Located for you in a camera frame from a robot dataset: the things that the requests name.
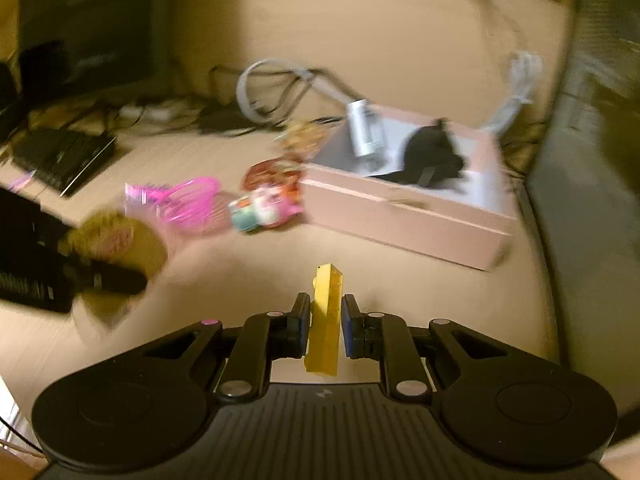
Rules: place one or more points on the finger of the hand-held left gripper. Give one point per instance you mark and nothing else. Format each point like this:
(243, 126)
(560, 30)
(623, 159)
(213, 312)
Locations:
(110, 277)

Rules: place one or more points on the pink cardboard box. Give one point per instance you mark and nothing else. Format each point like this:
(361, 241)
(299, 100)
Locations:
(400, 210)

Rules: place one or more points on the black keyboard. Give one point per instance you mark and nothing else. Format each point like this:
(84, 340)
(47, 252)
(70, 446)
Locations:
(62, 157)

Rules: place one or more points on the red snack packet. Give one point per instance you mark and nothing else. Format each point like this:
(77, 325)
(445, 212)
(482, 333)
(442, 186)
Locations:
(267, 174)

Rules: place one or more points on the dark computer monitor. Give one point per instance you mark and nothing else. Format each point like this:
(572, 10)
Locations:
(585, 185)

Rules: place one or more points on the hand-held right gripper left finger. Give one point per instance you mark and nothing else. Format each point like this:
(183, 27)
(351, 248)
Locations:
(302, 326)

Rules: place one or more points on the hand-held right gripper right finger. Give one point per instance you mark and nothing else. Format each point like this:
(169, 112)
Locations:
(347, 327)

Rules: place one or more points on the tan patterned snack packet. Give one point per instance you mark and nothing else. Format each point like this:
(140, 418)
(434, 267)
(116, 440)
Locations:
(302, 135)

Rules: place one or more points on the black cloth pouch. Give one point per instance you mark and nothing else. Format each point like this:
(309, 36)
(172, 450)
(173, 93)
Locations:
(432, 155)

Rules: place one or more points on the yellow plastic block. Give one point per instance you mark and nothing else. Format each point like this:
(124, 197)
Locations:
(324, 327)

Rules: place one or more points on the pink plastic strainer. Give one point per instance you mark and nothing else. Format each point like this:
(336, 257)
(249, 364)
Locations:
(187, 205)

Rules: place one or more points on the large black monitor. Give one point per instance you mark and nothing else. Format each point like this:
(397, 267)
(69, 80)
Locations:
(95, 30)

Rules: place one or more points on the round tan snack packet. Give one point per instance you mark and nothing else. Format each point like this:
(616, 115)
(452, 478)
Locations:
(112, 237)

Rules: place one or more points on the white power strip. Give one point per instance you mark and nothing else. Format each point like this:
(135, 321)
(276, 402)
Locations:
(152, 110)

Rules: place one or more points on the colourful small toy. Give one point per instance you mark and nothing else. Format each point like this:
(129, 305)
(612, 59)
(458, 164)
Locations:
(262, 208)

